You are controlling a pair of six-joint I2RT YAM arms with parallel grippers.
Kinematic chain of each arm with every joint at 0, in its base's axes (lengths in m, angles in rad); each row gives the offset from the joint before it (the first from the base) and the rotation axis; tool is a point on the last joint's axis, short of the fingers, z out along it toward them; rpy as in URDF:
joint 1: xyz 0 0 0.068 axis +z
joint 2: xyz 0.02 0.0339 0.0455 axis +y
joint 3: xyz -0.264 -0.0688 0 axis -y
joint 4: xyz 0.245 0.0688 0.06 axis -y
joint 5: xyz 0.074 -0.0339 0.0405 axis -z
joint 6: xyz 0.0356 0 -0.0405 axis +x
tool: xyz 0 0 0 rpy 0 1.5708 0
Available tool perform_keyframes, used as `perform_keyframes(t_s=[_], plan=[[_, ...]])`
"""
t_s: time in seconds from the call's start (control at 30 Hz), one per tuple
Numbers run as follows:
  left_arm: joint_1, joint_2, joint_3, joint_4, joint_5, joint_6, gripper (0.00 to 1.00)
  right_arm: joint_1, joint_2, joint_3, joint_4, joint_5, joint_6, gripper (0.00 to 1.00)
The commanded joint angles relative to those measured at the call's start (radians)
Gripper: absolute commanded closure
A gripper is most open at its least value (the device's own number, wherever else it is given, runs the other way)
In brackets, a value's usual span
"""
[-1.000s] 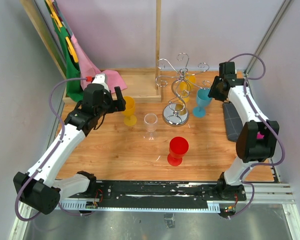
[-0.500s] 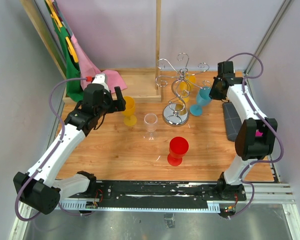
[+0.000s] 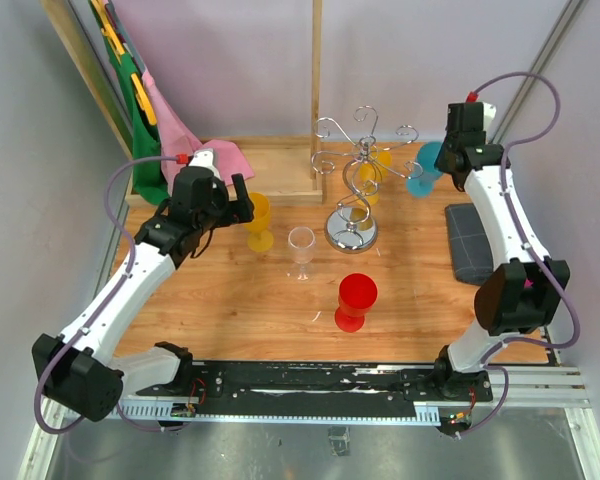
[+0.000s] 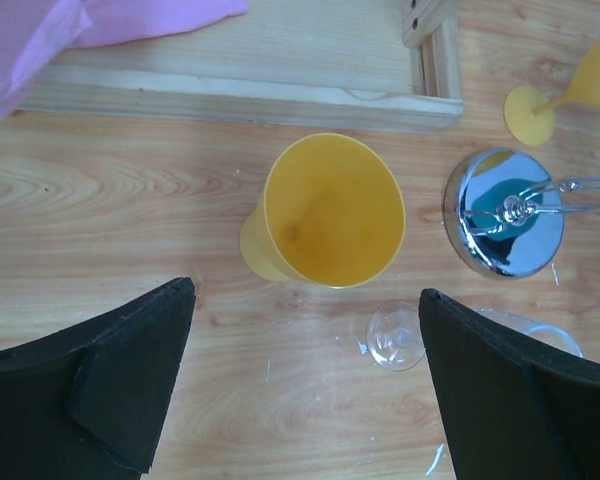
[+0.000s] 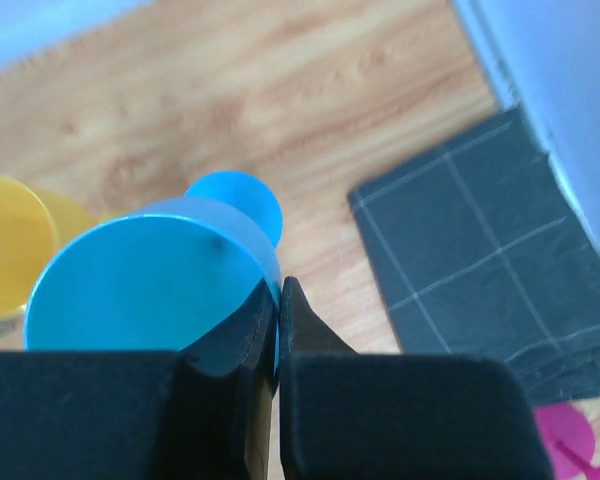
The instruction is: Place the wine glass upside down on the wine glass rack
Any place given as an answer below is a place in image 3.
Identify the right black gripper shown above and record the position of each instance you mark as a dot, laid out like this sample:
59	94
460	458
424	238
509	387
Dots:
440	160

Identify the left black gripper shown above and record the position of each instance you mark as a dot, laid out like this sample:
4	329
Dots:
238	210

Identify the yellow wine glass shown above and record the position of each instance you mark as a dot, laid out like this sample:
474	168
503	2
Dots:
260	238
367	180

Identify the blue plastic wine glass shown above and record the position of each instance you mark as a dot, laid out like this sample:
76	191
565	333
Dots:
426	175

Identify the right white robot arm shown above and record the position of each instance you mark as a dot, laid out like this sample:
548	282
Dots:
524	290

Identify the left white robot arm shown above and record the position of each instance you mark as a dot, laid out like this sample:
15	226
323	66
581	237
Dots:
77	368

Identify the clear wine glass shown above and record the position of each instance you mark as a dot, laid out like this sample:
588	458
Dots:
301	242

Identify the chrome wine glass rack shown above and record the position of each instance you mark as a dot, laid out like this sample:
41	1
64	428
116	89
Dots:
351	228

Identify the red plastic wine glass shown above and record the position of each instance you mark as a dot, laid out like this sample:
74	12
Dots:
357	295

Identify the pink garment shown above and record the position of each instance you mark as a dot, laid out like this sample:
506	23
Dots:
176	138

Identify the grey folded cloth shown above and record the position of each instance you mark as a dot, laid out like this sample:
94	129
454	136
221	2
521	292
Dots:
471	257

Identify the yellow clothes hanger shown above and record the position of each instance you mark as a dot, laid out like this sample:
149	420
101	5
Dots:
115	39

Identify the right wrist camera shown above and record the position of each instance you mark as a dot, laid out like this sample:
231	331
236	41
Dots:
489	110

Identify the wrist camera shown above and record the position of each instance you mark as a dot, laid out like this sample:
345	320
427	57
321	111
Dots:
205	158
489	110

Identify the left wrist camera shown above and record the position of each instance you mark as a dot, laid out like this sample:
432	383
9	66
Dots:
205	158

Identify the wooden clothes rack frame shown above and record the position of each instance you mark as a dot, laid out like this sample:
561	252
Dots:
282	163

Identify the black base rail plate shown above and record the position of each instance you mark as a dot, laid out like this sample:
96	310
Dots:
310	392

